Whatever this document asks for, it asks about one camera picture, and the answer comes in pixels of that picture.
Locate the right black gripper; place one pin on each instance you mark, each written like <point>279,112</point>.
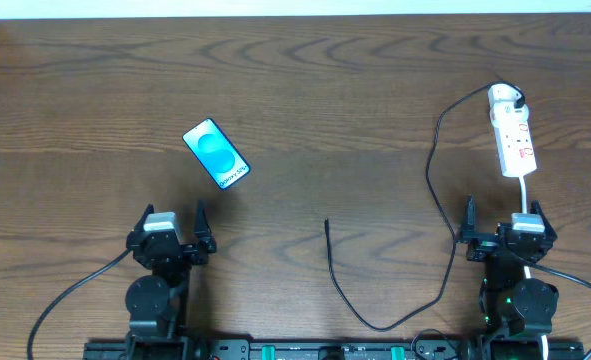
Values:
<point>484,240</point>

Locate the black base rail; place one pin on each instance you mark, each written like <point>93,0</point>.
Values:
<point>240,349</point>

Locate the blue Galaxy smartphone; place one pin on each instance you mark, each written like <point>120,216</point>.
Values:
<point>216,153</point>

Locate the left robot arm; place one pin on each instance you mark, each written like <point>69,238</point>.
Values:
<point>157,302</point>

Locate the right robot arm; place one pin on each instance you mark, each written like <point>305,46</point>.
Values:
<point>518,309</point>

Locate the white power strip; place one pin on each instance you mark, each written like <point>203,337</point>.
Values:
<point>514,143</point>

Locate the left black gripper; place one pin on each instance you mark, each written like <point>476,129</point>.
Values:
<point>195,247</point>

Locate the white charger plug adapter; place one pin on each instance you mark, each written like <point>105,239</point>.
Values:
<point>505,114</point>

